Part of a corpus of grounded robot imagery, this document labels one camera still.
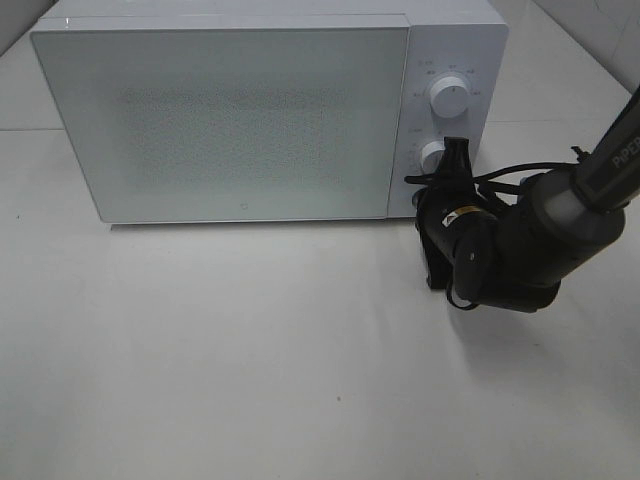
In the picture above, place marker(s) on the white timer knob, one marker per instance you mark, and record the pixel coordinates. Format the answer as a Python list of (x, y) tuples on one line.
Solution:
[(430, 156)]

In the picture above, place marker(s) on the upper white power knob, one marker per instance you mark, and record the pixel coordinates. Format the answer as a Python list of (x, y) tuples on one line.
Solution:
[(449, 95)]

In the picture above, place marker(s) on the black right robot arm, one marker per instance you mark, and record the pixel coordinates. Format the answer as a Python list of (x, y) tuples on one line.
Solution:
[(508, 238)]

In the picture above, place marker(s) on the white microwave oven body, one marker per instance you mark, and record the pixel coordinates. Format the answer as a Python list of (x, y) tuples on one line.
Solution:
[(464, 37)]

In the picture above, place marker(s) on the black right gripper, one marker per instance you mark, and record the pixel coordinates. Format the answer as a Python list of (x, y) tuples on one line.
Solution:
[(447, 206)]

